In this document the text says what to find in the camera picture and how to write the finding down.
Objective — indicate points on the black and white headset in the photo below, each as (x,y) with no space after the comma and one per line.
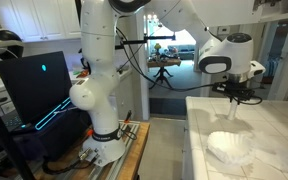
(0,43)

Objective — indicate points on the black laptop with teal light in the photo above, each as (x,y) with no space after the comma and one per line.
(34,86)

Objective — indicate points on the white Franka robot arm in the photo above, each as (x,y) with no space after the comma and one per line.
(97,50)

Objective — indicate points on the grey sofa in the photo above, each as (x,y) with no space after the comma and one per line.
(184,52)

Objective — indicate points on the orange item on counter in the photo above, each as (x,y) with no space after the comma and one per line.
(82,73)

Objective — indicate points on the white coffee filter stack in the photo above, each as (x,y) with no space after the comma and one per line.
(229,146)

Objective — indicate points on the black boom rod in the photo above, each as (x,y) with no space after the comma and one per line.
(144,41)

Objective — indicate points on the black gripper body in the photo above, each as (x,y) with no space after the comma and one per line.
(238,97)

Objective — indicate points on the hanging clothes in closet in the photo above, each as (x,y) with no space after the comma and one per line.
(270,68)

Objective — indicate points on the chandelier lights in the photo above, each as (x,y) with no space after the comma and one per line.
(152,16)

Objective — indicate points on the white upper kitchen cabinets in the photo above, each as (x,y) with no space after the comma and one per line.
(34,16)

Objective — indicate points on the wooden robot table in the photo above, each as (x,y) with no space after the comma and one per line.
(135,153)

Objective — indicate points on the green plant on table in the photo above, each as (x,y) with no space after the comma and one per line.
(157,46)

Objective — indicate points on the black tripod leg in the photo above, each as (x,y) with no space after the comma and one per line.
(4,140)

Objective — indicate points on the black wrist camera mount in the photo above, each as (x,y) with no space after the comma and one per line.
(227,88)

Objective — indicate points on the dark wooden pedestal table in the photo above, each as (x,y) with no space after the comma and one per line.
(162,70)

